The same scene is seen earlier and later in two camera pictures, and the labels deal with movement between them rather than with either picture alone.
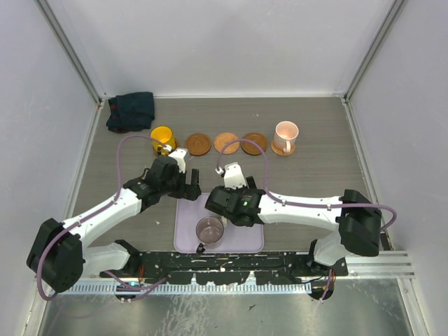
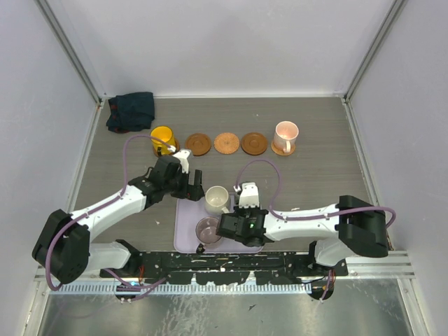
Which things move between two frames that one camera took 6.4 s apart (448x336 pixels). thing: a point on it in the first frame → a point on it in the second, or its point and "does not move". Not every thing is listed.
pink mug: (285, 136) does not move
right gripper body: (239, 192) → (245, 212)
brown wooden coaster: (198, 144) does not move
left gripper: (189, 191) does not move
